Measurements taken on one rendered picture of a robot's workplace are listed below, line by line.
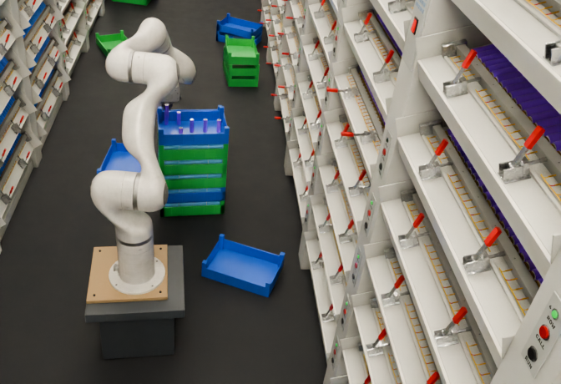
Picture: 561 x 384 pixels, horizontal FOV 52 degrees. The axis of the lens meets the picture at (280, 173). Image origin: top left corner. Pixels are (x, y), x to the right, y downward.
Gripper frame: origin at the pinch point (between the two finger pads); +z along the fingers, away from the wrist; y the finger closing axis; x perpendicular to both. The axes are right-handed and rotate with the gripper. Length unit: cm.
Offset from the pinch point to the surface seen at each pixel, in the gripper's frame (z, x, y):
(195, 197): 36.4, -26.7, 12.4
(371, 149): -76, -71, 52
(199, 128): 15.2, -2.3, 14.4
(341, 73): -56, -28, 57
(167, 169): 21.3, -19.7, -0.4
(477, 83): -128, -88, 52
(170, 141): 8.1, -13.6, 1.1
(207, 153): 14.2, -16.3, 17.1
